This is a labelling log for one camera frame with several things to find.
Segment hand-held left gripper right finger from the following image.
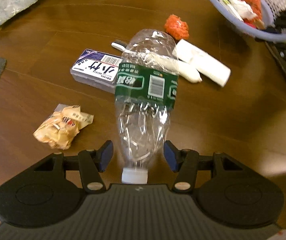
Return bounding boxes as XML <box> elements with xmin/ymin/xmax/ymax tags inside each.
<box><xmin>163</xmin><ymin>140</ymin><xmax>252</xmax><ymax>193</ymax></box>

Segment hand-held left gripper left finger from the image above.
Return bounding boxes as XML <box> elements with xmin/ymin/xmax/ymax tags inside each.
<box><xmin>33</xmin><ymin>140</ymin><xmax>113</xmax><ymax>194</ymax></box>

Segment lavender plastic mesh basket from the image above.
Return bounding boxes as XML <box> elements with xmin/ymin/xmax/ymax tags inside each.
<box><xmin>199</xmin><ymin>0</ymin><xmax>286</xmax><ymax>43</ymax></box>

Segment crushed clear plastic bottle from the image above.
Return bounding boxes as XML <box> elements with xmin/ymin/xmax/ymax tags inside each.
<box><xmin>114</xmin><ymin>29</ymin><xmax>179</xmax><ymax>184</ymax></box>

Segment white tissue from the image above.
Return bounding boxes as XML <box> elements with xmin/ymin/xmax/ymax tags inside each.
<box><xmin>229</xmin><ymin>0</ymin><xmax>256</xmax><ymax>20</ymax></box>

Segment tan snack wrapper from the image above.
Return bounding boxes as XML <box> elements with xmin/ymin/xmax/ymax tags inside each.
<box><xmin>33</xmin><ymin>104</ymin><xmax>94</xmax><ymax>150</ymax></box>

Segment white medicine box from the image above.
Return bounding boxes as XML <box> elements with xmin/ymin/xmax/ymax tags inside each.
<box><xmin>219</xmin><ymin>0</ymin><xmax>244</xmax><ymax>20</ymax></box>

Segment white toothbrush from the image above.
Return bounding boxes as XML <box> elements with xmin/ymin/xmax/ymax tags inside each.
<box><xmin>111</xmin><ymin>40</ymin><xmax>203</xmax><ymax>83</ymax></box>

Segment clear plastic labelled box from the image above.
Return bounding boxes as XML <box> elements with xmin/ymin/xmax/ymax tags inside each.
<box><xmin>70</xmin><ymin>49</ymin><xmax>123</xmax><ymax>94</ymax></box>

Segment orange foam fruit net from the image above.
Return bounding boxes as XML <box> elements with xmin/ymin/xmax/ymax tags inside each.
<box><xmin>164</xmin><ymin>14</ymin><xmax>190</xmax><ymax>40</ymax></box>

